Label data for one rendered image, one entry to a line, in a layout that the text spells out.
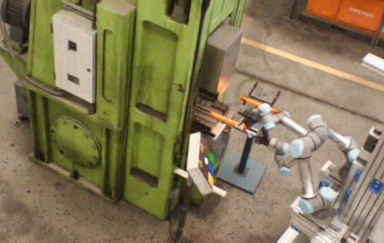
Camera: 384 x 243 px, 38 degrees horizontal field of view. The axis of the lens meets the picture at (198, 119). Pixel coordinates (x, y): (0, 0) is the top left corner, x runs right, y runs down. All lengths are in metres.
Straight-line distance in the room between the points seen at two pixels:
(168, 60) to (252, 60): 3.02
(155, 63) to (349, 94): 3.30
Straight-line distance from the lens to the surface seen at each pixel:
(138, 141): 4.52
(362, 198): 4.18
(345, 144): 4.48
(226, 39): 3.94
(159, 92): 4.06
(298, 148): 3.86
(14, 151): 5.49
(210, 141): 4.42
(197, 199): 5.00
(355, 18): 7.61
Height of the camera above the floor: 4.02
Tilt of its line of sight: 44 degrees down
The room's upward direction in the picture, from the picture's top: 11 degrees clockwise
